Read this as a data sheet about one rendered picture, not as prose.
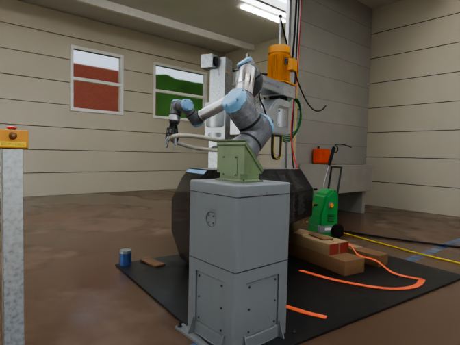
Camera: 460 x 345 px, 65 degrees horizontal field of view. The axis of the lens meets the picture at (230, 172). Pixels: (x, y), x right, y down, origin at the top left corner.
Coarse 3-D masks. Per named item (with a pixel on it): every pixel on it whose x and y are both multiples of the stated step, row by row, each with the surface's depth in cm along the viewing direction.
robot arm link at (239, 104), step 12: (252, 60) 241; (240, 72) 230; (252, 72) 230; (240, 84) 211; (252, 84) 217; (228, 96) 196; (240, 96) 188; (252, 96) 200; (228, 108) 191; (240, 108) 189; (252, 108) 193; (240, 120) 193; (252, 120) 194
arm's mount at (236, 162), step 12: (228, 144) 192; (240, 144) 185; (228, 156) 192; (240, 156) 186; (252, 156) 188; (228, 168) 193; (240, 168) 186; (252, 168) 189; (228, 180) 193; (240, 180) 186; (252, 180) 189
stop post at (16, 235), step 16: (0, 144) 153; (16, 144) 156; (16, 160) 158; (16, 176) 159; (16, 192) 159; (16, 208) 159; (16, 224) 160; (16, 240) 160; (16, 256) 160; (16, 272) 161; (16, 288) 161; (16, 304) 161; (16, 320) 162; (16, 336) 162
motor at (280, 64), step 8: (272, 48) 375; (280, 48) 372; (288, 48) 375; (272, 56) 375; (280, 56) 374; (288, 56) 375; (272, 64) 376; (280, 64) 374; (288, 64) 375; (296, 64) 381; (272, 72) 376; (280, 72) 374; (288, 72) 378; (280, 80) 375; (288, 80) 378
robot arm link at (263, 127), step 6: (264, 114) 203; (258, 120) 196; (264, 120) 200; (270, 120) 202; (252, 126) 195; (258, 126) 196; (264, 126) 199; (270, 126) 202; (240, 132) 201; (246, 132) 196; (252, 132) 196; (258, 132) 197; (264, 132) 199; (270, 132) 203; (258, 138) 196; (264, 138) 199; (264, 144) 202
